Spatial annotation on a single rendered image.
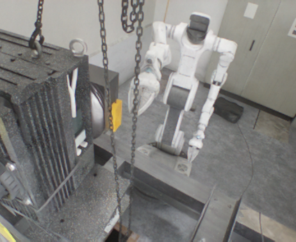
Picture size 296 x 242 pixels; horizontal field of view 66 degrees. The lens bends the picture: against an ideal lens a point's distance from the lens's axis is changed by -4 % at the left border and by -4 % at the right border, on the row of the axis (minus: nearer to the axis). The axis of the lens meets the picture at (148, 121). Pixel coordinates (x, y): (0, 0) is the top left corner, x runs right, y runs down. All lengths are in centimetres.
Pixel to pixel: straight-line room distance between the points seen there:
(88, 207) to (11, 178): 48
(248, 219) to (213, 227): 26
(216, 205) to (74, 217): 92
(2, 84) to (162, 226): 181
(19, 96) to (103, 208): 77
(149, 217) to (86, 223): 110
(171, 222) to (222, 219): 75
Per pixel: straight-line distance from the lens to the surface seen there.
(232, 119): 342
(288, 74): 358
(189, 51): 160
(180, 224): 233
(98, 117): 119
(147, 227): 226
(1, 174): 97
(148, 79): 85
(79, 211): 132
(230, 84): 376
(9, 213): 167
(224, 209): 172
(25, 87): 77
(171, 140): 198
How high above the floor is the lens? 207
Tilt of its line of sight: 42 degrees down
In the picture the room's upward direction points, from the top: 9 degrees clockwise
